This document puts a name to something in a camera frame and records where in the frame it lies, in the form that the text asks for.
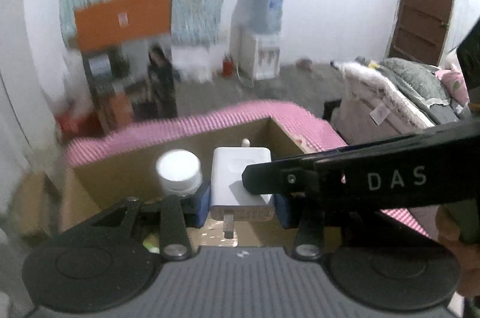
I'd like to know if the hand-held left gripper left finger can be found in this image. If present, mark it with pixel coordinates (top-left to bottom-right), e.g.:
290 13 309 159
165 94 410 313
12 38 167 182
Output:
90 181 212 261

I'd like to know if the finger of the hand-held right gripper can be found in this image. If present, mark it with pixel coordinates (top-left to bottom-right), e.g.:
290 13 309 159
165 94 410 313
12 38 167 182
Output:
270 120 480 168
241 138 480 226

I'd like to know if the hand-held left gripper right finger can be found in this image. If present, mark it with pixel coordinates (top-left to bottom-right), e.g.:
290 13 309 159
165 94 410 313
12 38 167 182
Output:
274 192 376 261

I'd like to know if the white wall charger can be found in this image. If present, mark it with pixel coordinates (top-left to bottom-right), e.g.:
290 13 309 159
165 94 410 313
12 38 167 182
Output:
208 147 277 240

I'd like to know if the white supplement bottle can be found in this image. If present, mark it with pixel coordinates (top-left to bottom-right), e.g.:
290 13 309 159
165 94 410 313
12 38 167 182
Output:
155 149 204 197

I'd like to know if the large cardboard box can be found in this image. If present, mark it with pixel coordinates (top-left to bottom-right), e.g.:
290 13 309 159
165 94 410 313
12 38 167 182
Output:
60 115 346 252

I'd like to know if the person's right hand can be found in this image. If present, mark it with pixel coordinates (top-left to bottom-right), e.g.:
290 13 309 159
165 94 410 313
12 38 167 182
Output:
434 206 480 300

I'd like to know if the pink printed pillow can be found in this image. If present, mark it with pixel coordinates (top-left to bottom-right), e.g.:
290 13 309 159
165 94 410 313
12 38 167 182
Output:
434 62 472 109

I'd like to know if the pale bed cover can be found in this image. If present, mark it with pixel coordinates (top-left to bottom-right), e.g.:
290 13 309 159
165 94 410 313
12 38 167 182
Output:
329 93 425 147

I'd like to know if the grey quilt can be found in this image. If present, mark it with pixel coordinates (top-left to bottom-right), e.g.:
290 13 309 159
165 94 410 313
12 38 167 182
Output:
378 57 461 124

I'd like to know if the white fluffy blanket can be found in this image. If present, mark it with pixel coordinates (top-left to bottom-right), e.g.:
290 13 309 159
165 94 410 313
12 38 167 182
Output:
329 59 436 132

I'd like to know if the brown wooden door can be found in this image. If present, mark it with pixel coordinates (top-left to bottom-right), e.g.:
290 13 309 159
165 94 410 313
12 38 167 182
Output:
386 0 461 68

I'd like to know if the pink checkered tablecloth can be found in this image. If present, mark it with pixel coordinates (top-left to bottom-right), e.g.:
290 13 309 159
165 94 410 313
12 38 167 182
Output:
65 99 431 238

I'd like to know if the white water dispenser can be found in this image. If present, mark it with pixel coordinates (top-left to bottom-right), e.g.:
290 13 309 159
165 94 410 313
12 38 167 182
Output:
230 24 284 80

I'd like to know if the red snack packet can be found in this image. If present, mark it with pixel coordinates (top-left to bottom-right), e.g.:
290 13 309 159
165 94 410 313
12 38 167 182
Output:
55 103 103 139

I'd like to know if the small brown cardboard box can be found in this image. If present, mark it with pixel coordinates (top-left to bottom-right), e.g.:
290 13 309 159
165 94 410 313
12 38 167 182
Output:
10 171 65 237

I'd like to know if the blue water jug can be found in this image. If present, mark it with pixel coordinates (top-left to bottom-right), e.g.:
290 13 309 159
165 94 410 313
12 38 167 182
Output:
243 0 288 36

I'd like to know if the white plastic bag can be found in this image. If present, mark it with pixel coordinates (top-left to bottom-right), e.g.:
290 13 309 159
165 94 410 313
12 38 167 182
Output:
61 47 91 117

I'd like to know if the orange and white printed carton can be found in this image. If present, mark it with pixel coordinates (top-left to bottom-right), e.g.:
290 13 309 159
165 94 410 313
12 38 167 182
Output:
73 0 179 133

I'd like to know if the white curtain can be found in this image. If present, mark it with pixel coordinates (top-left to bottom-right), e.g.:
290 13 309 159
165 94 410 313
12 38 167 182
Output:
0 0 72 172

